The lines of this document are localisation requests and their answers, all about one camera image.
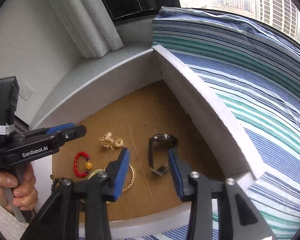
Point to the black wristwatch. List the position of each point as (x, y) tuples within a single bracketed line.
[(158, 148)]

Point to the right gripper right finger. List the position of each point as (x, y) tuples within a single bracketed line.
[(238, 217)]

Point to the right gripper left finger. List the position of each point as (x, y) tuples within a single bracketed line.
[(104, 187)]

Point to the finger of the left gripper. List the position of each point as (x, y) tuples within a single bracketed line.
[(60, 139), (63, 129)]

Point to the white curtain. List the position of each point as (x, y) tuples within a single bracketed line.
[(89, 25)]

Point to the person's left hand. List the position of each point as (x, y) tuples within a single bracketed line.
[(25, 194)]

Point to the striped blue green bedsheet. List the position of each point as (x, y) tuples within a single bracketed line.
[(256, 73)]

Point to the gold bangle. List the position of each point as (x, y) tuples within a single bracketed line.
[(130, 179)]

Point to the white fleece left sleeve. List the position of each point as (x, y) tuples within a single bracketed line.
[(10, 228)]

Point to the white wall socket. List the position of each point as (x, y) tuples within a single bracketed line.
[(25, 91)]

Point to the white cardboard box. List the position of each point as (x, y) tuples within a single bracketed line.
[(149, 93)]

